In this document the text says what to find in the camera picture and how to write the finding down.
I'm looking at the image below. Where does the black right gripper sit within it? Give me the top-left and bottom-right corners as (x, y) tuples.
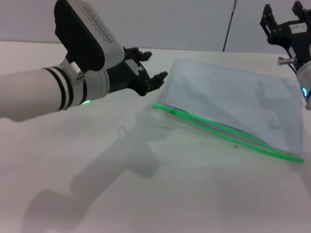
(259, 0), (311, 65)

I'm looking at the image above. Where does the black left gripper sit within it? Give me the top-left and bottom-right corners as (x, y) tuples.
(105, 47), (169, 97)

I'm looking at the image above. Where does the clear green-zip document bag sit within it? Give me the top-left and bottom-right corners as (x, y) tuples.
(152, 57), (305, 164)

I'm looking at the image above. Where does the thin dark hanging cable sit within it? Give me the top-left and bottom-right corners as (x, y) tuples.
(223, 0), (238, 52)

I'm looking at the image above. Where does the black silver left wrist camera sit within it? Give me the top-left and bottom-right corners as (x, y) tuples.
(53, 0), (125, 73)

